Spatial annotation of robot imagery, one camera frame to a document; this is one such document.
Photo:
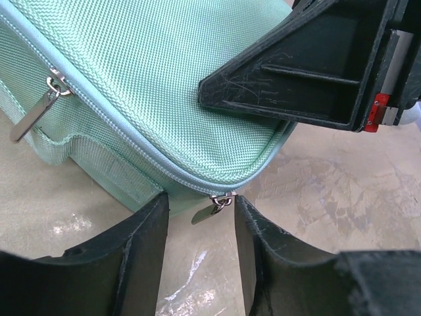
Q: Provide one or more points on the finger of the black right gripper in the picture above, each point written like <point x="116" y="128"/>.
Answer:
<point x="314" y="67"/>

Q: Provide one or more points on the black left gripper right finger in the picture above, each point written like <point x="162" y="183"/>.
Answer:
<point x="283" y="275"/>

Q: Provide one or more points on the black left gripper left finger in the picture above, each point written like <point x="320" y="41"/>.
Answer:
<point x="117" y="272"/>

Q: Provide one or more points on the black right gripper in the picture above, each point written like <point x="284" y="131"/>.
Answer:
<point x="394" y="90"/>

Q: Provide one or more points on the mint green medicine case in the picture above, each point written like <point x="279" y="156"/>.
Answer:
<point x="113" y="86"/>

